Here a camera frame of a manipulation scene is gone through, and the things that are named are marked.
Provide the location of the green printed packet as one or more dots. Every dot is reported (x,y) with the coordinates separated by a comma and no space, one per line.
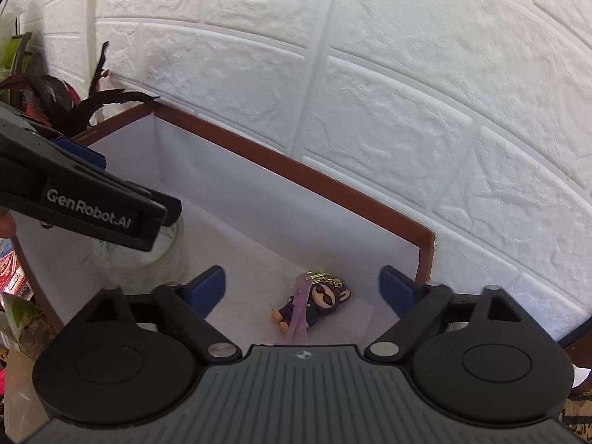
(21,319)

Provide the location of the red printed packet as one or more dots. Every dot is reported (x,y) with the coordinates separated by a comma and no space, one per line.
(11,273)

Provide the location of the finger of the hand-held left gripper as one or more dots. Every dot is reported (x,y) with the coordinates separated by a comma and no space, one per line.
(81,153)

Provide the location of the dark red leafy plant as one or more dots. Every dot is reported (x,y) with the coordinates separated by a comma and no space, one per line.
(60,101)

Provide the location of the beige black patterned cloth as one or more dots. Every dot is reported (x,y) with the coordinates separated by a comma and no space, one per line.
(582,414)

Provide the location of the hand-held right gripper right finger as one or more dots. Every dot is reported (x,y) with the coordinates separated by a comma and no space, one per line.
(395,289)

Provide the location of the black metal rack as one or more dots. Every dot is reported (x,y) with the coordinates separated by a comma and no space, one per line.
(23,37)

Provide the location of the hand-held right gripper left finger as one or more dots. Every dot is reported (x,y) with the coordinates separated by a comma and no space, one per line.
(210,289)

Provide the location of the person's left hand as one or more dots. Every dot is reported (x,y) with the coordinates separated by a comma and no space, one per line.
(6,225)

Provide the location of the brown cardboard box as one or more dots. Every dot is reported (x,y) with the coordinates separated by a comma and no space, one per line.
(277,222)

